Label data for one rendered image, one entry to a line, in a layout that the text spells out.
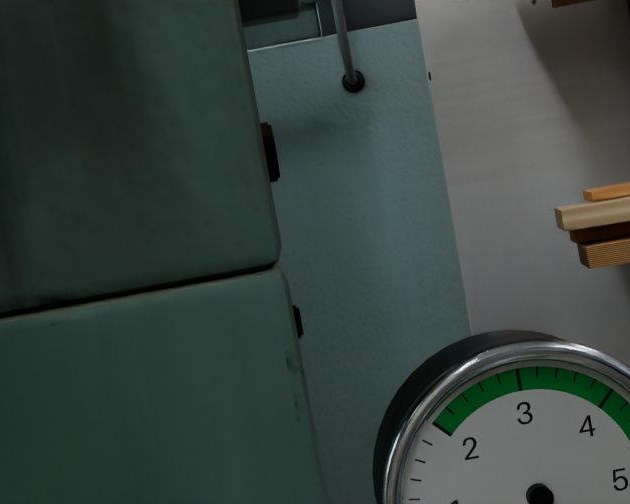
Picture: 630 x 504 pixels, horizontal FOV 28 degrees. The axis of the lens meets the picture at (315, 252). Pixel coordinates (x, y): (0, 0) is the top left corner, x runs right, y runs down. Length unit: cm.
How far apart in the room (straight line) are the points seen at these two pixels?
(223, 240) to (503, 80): 243
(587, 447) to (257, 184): 10
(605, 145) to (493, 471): 250
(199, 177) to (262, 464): 7
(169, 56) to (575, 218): 196
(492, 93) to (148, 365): 243
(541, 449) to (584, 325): 250
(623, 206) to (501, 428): 201
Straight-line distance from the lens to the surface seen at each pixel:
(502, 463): 26
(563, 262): 274
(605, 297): 276
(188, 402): 31
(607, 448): 26
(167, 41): 31
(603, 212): 225
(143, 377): 31
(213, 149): 31
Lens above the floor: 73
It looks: 3 degrees down
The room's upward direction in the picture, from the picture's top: 10 degrees counter-clockwise
